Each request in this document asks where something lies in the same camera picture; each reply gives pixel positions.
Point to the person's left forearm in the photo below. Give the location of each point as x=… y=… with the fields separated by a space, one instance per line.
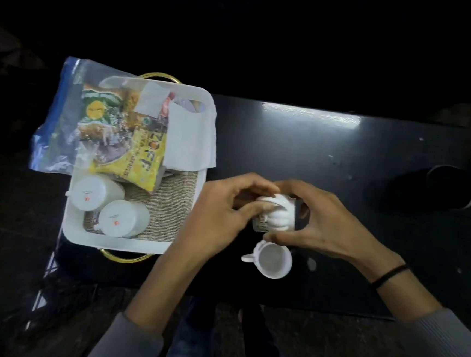
x=155 y=292

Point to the yellow snack packet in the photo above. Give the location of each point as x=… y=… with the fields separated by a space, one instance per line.
x=138 y=163

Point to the person's right hand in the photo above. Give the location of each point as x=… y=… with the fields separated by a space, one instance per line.
x=329 y=229

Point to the clear zip bag blue strip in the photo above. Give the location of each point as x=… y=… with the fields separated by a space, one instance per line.
x=53 y=144

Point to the white cup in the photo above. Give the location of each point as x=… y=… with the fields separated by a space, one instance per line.
x=121 y=217
x=92 y=192
x=277 y=219
x=271 y=261

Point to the black wrist band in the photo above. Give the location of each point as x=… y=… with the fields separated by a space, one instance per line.
x=389 y=276

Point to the person's right leg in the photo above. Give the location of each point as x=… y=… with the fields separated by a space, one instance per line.
x=262 y=347

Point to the white paper napkin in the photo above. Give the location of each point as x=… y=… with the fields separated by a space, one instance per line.
x=189 y=139

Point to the person's right forearm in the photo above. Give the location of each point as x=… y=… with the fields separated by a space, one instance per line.
x=431 y=337

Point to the green snack packet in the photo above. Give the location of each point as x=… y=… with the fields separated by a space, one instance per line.
x=95 y=108

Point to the black round holder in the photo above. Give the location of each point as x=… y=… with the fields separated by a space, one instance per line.
x=444 y=190

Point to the black table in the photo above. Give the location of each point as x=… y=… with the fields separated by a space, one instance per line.
x=344 y=153

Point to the person's left hand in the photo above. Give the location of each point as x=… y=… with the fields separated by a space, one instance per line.
x=211 y=215

